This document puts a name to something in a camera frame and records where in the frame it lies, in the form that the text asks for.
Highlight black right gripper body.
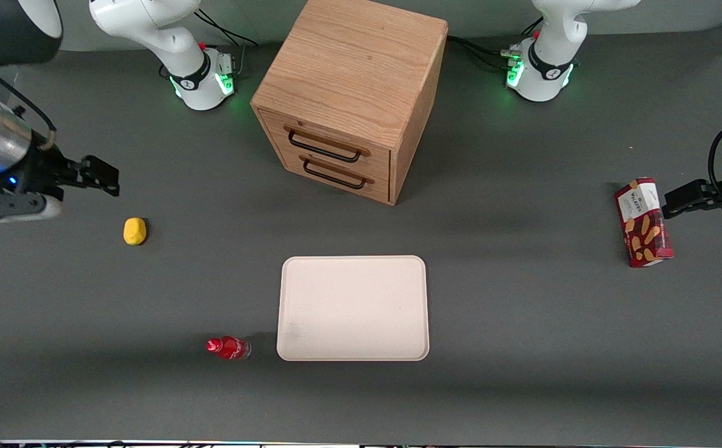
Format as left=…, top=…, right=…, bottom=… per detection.
left=9, top=144, right=86, bottom=201

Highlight red coke bottle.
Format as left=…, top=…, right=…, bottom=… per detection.
left=205, top=335, right=252, bottom=361

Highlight beige rectangular tray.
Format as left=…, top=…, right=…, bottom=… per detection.
left=276, top=255, right=430, bottom=362

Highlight red shortbread cookie box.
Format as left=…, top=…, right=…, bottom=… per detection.
left=614, top=177, right=675, bottom=269

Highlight yellow lemon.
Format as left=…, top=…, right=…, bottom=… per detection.
left=123, top=217, right=148, bottom=246

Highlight wooden drawer cabinet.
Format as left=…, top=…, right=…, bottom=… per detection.
left=250, top=0, right=449, bottom=206

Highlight wooden drawer front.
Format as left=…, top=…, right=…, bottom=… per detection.
left=275, top=151, right=392, bottom=204
left=259, top=110, right=392, bottom=182

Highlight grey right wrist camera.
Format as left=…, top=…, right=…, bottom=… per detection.
left=0, top=192, right=62, bottom=226

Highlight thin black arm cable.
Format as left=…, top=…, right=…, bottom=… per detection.
left=0, top=49, right=58, bottom=134

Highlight black base cables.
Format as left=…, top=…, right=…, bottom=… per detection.
left=447, top=17, right=545, bottom=70
left=194, top=7, right=259, bottom=82

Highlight black drawer handle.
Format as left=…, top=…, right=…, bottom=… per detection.
left=299, top=156, right=375, bottom=190
left=284, top=124, right=372, bottom=164

